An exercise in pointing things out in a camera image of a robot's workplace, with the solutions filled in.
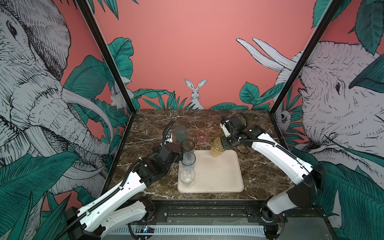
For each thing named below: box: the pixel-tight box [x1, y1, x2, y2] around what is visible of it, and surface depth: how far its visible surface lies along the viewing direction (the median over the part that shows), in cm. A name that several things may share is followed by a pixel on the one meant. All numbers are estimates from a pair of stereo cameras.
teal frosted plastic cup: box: [175, 125, 187, 143], surface depth 106 cm
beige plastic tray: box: [177, 150, 244, 193], surface depth 89 cm
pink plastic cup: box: [196, 128, 209, 144], surface depth 105 cm
